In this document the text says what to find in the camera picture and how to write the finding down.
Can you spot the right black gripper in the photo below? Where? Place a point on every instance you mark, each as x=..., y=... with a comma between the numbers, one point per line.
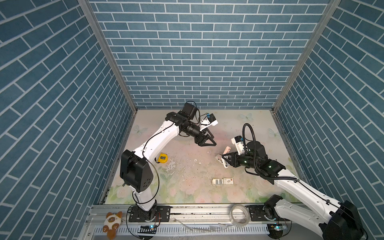
x=234, y=158

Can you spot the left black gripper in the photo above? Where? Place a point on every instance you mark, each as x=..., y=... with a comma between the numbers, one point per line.
x=200, y=141

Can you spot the pink stapler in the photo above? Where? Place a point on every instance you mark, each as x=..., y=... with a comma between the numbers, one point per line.
x=222, y=161
x=226, y=151

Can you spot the white staple box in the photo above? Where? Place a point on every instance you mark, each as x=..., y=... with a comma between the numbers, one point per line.
x=223, y=181

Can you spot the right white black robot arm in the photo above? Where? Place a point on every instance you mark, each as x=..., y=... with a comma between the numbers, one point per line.
x=323, y=215

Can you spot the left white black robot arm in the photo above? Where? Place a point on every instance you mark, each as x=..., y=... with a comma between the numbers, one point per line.
x=136, y=166

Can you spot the yellow tape measure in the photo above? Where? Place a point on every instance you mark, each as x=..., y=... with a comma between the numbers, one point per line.
x=163, y=158

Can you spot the clear tape roll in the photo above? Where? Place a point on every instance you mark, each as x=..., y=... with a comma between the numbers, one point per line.
x=239, y=216

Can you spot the plush panda toy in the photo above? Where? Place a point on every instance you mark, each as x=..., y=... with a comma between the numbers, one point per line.
x=111, y=224

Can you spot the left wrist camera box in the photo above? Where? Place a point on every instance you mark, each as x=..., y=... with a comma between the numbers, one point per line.
x=210, y=120

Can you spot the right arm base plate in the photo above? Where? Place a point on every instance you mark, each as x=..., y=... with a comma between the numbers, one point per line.
x=258, y=214

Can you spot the white slotted cable duct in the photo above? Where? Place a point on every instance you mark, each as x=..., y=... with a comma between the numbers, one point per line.
x=195, y=230

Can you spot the aluminium front rail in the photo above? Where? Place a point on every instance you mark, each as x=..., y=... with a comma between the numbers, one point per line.
x=212, y=213

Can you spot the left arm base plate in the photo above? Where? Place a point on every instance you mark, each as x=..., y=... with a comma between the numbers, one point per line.
x=137, y=215

